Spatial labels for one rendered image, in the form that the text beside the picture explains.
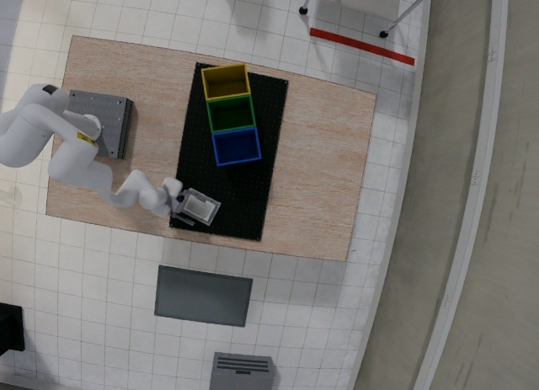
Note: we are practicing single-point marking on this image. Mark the green open-top bin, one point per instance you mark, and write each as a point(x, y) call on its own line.
point(230, 113)

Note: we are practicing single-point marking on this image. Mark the yellow open-top bin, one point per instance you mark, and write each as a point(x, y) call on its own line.
point(226, 80)

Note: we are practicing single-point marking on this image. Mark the blue bin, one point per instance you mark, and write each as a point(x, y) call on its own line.
point(238, 147)

